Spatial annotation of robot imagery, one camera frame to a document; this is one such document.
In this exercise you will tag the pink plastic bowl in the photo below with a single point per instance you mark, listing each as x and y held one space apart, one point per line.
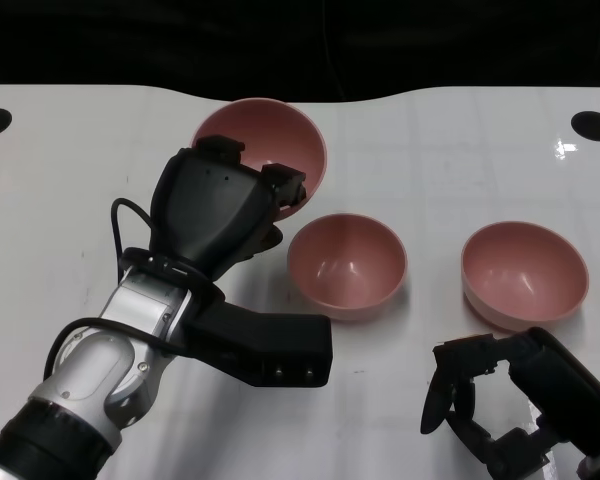
347 265
270 135
525 275

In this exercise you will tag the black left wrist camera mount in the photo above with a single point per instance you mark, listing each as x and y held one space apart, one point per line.
270 345

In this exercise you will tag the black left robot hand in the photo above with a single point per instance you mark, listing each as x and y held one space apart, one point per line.
205 210

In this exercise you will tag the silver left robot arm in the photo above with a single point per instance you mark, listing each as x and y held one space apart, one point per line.
95 360

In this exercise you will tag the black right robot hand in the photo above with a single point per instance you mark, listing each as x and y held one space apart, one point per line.
570 395

